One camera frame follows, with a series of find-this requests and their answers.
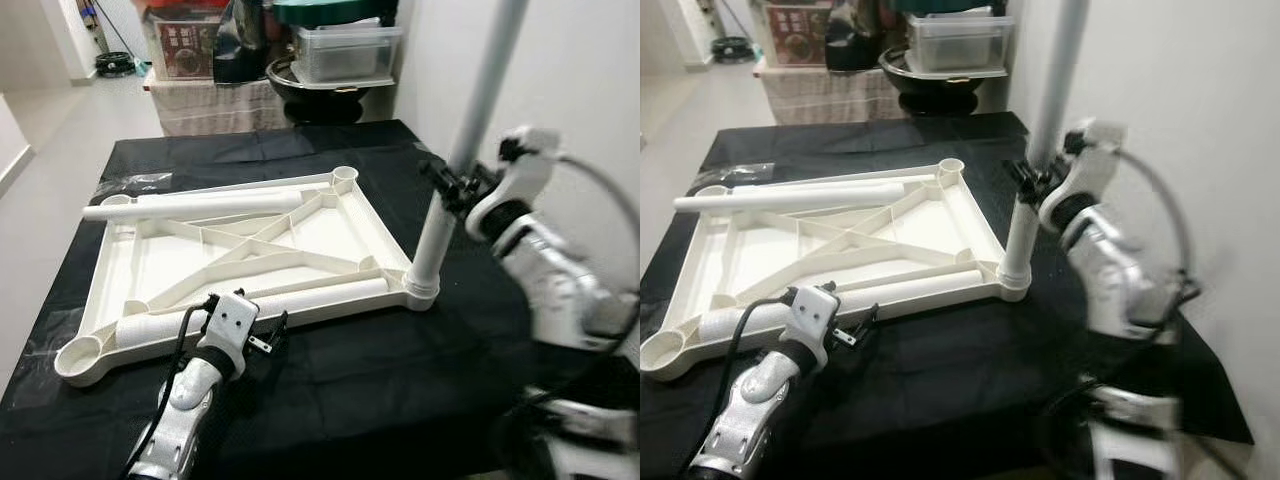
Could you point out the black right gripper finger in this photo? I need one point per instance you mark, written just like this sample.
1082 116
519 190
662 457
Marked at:
440 182
1021 178

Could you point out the white plastic table leg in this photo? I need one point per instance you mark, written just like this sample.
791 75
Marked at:
320 298
190 206
790 198
480 100
900 178
300 185
1055 90
920 288

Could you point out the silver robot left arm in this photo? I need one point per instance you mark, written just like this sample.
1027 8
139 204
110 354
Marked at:
185 410
755 410

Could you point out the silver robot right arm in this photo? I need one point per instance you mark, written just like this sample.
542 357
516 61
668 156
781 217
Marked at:
1110 270
555 280

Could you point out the cream plastic children table top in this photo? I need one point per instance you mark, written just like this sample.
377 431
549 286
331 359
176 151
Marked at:
920 225
320 235

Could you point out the black table cloth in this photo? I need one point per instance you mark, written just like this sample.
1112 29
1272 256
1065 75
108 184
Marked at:
950 390
400 380

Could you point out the black round bowl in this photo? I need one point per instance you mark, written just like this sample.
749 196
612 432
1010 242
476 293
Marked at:
940 95
325 103

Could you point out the clear plastic storage box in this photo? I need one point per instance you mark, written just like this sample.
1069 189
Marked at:
345 55
960 45

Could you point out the clear plastic bag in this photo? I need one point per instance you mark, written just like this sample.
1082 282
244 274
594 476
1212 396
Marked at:
135 183
730 173

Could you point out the cloth covered bench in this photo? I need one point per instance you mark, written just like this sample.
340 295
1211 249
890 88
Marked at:
825 98
215 108

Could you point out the green round lid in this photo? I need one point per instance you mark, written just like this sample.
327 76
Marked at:
330 12
950 5

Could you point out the clear tape patch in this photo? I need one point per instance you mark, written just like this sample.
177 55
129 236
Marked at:
48 370

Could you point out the black bag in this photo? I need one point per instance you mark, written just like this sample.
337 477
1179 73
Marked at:
852 38
240 45

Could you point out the storage box with orange lid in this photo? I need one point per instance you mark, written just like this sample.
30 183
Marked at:
180 45
795 38

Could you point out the broom with teal head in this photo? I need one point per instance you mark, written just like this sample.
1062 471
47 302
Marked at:
118 40
742 30

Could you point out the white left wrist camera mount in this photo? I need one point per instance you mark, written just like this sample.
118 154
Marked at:
232 320
812 320

